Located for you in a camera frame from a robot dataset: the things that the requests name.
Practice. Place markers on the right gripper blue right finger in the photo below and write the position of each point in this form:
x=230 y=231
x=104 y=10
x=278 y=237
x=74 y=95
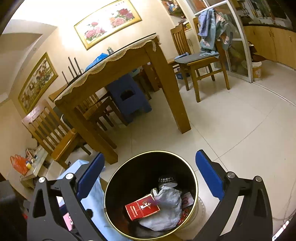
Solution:
x=254 y=220

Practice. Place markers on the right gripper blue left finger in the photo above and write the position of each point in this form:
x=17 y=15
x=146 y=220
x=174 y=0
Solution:
x=56 y=212

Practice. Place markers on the red cigarette pack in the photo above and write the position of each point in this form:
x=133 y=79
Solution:
x=143 y=207

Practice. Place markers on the black round trash bin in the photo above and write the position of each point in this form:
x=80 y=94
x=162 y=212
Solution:
x=145 y=174

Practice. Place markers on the blue cartoon pig tablecloth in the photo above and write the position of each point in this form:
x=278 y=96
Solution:
x=93 y=201

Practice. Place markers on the white tv cabinet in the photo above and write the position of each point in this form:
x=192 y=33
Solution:
x=43 y=166

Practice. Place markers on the near wooden chair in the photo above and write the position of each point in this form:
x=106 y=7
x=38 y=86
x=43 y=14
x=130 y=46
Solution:
x=52 y=134

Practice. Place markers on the orange plastic bag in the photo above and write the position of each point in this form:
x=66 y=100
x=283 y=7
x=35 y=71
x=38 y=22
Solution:
x=19 y=164

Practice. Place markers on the far wooden chair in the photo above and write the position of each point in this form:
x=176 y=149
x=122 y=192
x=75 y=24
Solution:
x=93 y=108

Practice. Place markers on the black wifi router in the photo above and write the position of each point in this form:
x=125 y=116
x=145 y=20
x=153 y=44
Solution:
x=74 y=70

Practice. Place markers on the blue plastic stool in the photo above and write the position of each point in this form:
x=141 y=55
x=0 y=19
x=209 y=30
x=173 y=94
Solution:
x=128 y=97

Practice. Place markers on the landscape framed painting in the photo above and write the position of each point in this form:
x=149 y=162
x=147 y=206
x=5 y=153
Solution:
x=40 y=78

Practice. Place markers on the blue plastic bag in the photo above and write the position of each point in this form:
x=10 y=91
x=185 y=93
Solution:
x=101 y=57

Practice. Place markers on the white plastic bucket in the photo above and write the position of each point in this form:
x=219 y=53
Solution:
x=257 y=70

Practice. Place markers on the wooden dining table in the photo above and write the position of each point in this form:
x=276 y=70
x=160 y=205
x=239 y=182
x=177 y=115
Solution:
x=113 y=74

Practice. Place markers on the flower framed painting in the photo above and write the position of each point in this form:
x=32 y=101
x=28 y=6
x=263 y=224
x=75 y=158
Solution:
x=105 y=22

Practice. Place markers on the wooden kitchen cabinet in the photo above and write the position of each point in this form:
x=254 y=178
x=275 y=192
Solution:
x=273 y=43

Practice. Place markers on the wooden chair with clothes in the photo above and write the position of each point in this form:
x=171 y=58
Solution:
x=196 y=65

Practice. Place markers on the blue clothes on chair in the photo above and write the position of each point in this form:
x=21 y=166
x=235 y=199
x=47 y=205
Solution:
x=214 y=26

